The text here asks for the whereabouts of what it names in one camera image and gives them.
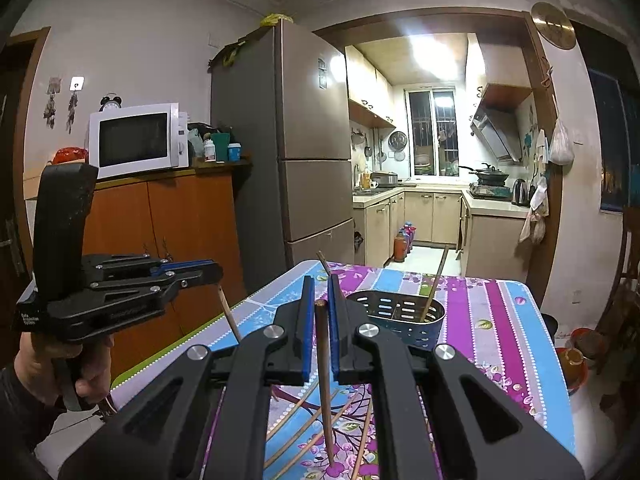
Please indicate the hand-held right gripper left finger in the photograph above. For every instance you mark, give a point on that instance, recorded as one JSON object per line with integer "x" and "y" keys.
{"x": 306, "y": 340}

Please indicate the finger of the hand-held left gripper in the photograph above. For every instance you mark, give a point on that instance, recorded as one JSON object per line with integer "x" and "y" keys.
{"x": 197, "y": 277}
{"x": 185, "y": 266}

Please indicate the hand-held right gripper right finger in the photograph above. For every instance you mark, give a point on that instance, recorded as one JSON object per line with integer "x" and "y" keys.
{"x": 335, "y": 350}

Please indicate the dark brown chopstick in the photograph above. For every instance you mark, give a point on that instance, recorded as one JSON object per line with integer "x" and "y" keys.
{"x": 324, "y": 385}

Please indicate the thin bamboo chopstick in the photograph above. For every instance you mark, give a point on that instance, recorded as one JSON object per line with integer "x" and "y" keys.
{"x": 362, "y": 440}
{"x": 290, "y": 422}
{"x": 327, "y": 452}
{"x": 230, "y": 312}
{"x": 310, "y": 432}
{"x": 432, "y": 285}
{"x": 324, "y": 262}

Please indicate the blue slotted utensil basket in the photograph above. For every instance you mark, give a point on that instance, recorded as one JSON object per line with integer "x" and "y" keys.
{"x": 400, "y": 332}

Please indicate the person's left forearm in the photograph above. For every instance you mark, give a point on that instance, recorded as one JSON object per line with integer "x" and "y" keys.
{"x": 20, "y": 410}

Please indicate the person's left hand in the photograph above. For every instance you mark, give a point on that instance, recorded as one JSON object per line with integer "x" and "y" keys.
{"x": 95, "y": 370}

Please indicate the orange wooden cabinet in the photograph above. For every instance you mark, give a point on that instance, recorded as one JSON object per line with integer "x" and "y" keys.
{"x": 175, "y": 225}

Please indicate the red pot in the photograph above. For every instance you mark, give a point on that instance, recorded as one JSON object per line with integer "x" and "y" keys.
{"x": 70, "y": 156}

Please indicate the dark wooden door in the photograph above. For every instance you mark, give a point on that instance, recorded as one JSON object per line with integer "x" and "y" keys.
{"x": 15, "y": 160}

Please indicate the white microwave oven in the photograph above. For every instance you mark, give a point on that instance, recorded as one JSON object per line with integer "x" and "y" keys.
{"x": 135, "y": 140}

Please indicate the white pill bottle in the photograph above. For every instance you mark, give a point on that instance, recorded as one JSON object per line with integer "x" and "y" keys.
{"x": 210, "y": 151}

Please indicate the orange gas bottle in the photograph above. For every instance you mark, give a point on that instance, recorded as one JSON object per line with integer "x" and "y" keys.
{"x": 400, "y": 249}

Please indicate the green cup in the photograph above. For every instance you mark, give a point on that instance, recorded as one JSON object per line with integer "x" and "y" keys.
{"x": 220, "y": 147}

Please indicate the blue lidded jar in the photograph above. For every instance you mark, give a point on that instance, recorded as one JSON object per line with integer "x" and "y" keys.
{"x": 234, "y": 152}

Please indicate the black twin-bell alarm clock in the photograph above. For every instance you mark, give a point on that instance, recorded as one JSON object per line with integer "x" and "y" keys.
{"x": 111, "y": 102}

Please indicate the blue plastic bottles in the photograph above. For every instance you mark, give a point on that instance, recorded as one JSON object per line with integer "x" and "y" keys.
{"x": 410, "y": 240}

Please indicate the floral striped tablecloth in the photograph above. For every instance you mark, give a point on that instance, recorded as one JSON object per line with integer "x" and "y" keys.
{"x": 480, "y": 320}

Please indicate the beige kitchen base cabinets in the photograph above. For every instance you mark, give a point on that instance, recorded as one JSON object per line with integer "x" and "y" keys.
{"x": 430, "y": 215}

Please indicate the brown three-door refrigerator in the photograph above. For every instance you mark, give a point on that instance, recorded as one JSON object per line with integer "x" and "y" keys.
{"x": 300, "y": 135}

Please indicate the grey rice cooker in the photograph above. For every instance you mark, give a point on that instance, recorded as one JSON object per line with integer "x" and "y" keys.
{"x": 385, "y": 179}

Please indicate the black bucket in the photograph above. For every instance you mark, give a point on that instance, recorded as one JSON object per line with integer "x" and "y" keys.
{"x": 550, "y": 327}

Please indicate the green dried leaves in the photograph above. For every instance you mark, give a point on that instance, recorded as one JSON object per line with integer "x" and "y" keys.
{"x": 230, "y": 52}

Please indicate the hanging round strainer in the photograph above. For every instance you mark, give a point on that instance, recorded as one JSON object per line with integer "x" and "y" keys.
{"x": 398, "y": 141}

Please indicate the gas stove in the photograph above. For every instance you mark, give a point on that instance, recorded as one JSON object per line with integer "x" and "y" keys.
{"x": 487, "y": 191}

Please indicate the black wok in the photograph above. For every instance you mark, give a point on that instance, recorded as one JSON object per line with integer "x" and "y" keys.
{"x": 490, "y": 176}

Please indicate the red plastic basin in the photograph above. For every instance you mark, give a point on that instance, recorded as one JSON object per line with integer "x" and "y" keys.
{"x": 570, "y": 367}

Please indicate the hanging kitchen towels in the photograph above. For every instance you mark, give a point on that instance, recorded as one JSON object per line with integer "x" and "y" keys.
{"x": 534, "y": 220}

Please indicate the barred kitchen window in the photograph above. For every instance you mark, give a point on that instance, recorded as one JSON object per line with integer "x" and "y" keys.
{"x": 432, "y": 130}

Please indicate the steel electric kettle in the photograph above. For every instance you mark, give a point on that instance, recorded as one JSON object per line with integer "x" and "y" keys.
{"x": 520, "y": 192}

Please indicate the red bowl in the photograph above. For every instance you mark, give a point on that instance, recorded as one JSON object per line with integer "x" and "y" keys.
{"x": 589, "y": 342}

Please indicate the yellow bag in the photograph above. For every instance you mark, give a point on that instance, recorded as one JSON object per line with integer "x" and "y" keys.
{"x": 275, "y": 19}

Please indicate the steel range hood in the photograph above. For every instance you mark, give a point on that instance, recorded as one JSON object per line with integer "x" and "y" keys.
{"x": 495, "y": 132}

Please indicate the wooden chair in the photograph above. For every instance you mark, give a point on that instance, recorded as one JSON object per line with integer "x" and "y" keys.
{"x": 622, "y": 300}

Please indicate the hanging white plastic bag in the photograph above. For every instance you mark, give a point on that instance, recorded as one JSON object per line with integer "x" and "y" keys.
{"x": 561, "y": 147}

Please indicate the hanging wall ornament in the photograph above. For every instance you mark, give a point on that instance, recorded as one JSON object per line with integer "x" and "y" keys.
{"x": 74, "y": 105}
{"x": 51, "y": 102}

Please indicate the beige wall cabinets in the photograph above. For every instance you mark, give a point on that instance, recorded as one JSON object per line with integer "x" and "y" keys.
{"x": 367, "y": 90}

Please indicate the round gold wall clock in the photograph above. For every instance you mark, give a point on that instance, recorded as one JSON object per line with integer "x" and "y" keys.
{"x": 552, "y": 25}

